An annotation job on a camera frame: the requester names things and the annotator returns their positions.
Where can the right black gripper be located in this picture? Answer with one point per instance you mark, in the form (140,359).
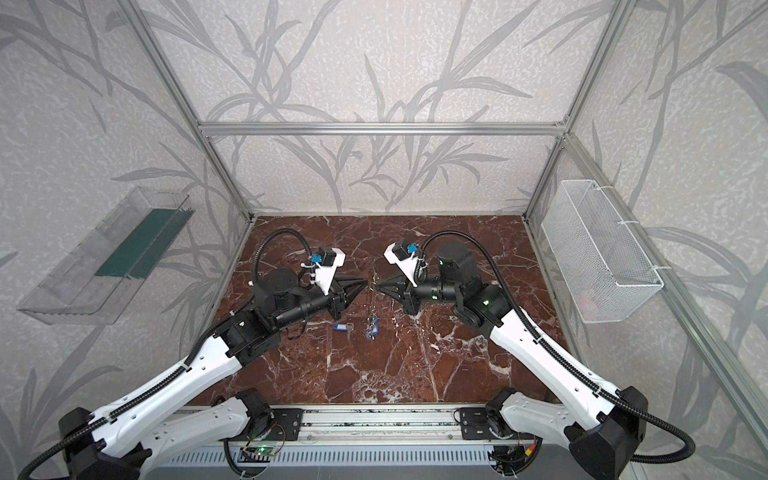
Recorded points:
(409,291)

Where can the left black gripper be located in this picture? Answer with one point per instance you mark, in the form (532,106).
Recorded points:
(335,299)

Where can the metal key holder plate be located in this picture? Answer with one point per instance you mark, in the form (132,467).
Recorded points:
(372,295)

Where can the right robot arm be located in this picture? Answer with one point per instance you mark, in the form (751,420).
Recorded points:
(600,436)

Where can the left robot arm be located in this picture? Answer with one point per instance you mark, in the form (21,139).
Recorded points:
(128,437)

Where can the green circuit board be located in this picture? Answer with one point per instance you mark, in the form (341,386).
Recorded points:
(259,454)

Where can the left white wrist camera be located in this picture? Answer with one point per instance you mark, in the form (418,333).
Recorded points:
(323,266)

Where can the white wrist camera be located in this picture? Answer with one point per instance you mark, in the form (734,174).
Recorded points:
(406,256)
(323,266)

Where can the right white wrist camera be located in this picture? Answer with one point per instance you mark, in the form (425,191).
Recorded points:
(406,256)

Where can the aluminium front rail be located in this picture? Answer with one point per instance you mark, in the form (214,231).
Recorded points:
(387,424)

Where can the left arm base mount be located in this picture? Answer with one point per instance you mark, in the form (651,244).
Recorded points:
(281,424)

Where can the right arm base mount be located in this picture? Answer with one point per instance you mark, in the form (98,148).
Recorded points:
(474,424)

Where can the white wire mesh basket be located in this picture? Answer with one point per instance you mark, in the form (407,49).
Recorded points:
(608,274)

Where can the aluminium frame crossbar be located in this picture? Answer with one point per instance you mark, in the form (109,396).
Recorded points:
(380,128)

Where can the clear plastic wall shelf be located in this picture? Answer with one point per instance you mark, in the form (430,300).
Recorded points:
(94,283)

